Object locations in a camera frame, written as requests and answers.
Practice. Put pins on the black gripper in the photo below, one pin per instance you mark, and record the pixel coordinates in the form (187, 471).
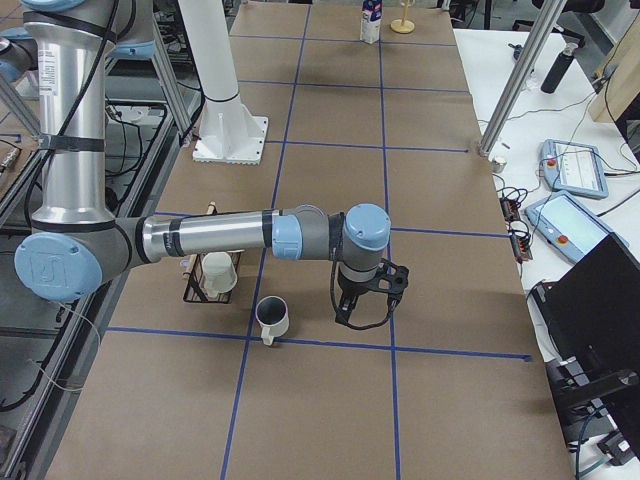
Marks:
(353, 292)

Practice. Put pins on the white mug dark interior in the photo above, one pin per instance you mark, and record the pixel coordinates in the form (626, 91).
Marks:
(272, 315)

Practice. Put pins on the blue white milk carton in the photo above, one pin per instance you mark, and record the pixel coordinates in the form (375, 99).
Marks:
(371, 14)

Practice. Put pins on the white cup on rack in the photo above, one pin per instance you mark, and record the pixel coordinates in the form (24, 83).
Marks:
(219, 273)

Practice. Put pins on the wooden cup tree stand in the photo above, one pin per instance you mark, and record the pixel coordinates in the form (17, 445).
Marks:
(403, 24)

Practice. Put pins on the small metal cylinder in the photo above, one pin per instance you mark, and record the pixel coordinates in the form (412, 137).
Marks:
(498, 164)

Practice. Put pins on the near teach pendant tablet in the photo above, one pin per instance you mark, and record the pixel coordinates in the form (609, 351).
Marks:
(567, 224)

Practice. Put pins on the teach pendant tablet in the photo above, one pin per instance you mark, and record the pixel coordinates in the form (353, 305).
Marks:
(567, 224)
(573, 167)

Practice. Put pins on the black laptop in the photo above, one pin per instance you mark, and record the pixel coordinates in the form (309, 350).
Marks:
(592, 316)

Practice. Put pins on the far teach pendant tablet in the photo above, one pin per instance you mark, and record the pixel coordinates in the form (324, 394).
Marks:
(573, 167)

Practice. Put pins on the black water bottle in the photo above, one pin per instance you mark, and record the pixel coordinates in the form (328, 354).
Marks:
(559, 68)

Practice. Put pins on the black wire cup rack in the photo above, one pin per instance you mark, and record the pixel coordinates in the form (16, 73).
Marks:
(193, 275)

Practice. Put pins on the white camera pillar with base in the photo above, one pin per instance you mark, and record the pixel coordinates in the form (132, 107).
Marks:
(228, 132)

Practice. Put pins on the aluminium frame post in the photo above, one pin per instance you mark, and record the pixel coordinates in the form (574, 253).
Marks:
(532, 47)

